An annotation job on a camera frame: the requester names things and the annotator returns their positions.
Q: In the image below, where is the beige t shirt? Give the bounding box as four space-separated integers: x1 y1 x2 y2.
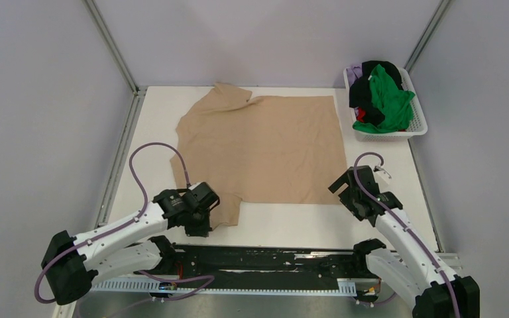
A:
171 83 347 228

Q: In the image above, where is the white slotted cable duct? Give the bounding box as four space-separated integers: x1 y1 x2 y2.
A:
91 276 357 297

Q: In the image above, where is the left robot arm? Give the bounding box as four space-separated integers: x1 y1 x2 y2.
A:
34 182 220 305

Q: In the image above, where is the aluminium frame post right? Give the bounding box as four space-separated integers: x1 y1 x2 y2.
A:
404 0 454 73

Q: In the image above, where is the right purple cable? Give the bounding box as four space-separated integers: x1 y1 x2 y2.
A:
353 152 462 318

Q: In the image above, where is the green t shirt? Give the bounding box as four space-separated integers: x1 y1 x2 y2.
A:
353 65 416 134

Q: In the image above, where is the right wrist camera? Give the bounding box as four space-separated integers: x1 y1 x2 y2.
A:
373 166 392 184

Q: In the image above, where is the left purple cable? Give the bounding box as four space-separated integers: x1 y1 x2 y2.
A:
34 142 193 305

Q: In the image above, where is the lavender t shirt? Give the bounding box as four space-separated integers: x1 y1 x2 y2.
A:
347 63 363 84

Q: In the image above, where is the aluminium frame post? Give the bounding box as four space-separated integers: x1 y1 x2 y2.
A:
82 0 139 95
404 0 454 73

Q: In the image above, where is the red garment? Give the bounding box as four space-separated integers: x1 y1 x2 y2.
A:
354 107 366 123

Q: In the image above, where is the white plastic basket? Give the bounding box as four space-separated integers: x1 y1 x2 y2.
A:
343 60 427 142

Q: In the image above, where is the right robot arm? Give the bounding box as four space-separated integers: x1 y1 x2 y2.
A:
329 166 481 317

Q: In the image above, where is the aluminium frame post left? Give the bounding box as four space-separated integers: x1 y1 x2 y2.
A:
82 0 139 95

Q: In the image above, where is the purple cable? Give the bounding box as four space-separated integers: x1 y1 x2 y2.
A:
34 142 193 305
353 152 462 318

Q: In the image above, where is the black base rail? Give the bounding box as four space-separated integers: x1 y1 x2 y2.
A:
147 244 381 292

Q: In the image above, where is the black t shirt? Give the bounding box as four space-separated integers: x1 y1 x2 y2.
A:
349 60 403 127

